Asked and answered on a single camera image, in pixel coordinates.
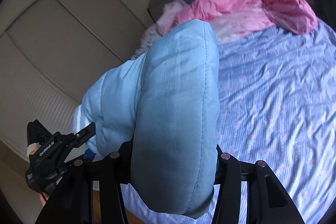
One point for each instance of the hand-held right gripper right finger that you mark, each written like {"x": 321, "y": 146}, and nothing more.
{"x": 228, "y": 169}

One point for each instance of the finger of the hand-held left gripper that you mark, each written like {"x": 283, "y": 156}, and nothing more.
{"x": 84, "y": 132}
{"x": 88, "y": 155}

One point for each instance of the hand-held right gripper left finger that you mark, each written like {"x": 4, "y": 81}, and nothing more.
{"x": 115, "y": 166}

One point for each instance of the person's left hand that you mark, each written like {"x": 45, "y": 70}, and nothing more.
{"x": 44, "y": 199}

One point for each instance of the white ribbed panel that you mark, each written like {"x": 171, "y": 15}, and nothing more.
{"x": 34, "y": 108}

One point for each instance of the blue striped floral blanket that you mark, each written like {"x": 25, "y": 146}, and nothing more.
{"x": 275, "y": 108}

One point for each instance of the cream wardrobe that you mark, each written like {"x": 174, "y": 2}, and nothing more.
{"x": 65, "y": 37}

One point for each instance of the pink duvet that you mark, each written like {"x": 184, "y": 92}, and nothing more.
{"x": 236, "y": 6}

